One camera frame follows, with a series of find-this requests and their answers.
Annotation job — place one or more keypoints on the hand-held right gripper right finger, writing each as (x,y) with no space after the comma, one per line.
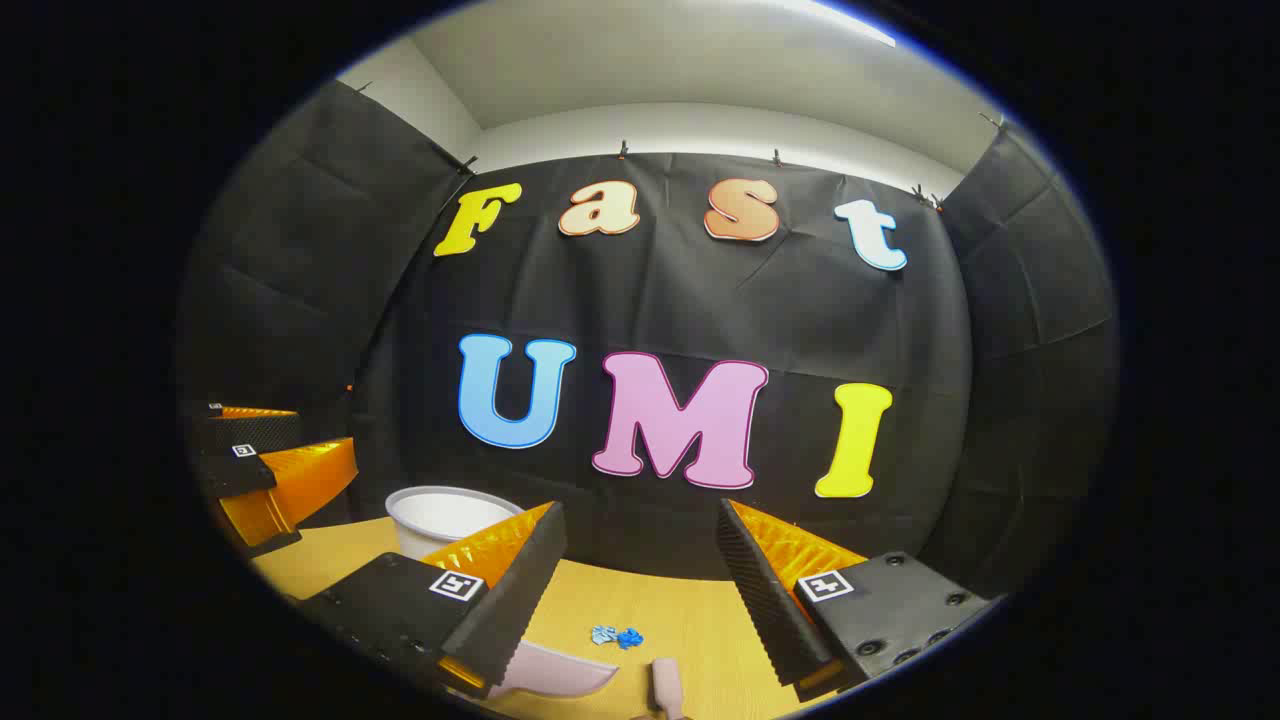
(775,610)

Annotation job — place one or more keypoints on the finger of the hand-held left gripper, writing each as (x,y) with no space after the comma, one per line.
(255,432)
(235,472)

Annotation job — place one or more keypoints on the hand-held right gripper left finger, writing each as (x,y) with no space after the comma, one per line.
(520,600)

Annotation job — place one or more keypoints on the pale pink dustpan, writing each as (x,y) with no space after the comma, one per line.
(560,672)

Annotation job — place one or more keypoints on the light blue paper scrap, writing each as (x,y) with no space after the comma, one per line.
(603,634)

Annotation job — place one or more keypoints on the bright blue paper scrap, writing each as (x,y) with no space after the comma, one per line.
(630,638)

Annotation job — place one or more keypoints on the white ribbed garbage bin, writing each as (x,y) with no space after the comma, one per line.
(440,515)

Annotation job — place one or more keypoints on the pale pink small broom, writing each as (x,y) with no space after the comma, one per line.
(668,685)

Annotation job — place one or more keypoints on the wooden desktop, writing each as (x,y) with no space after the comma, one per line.
(610,595)

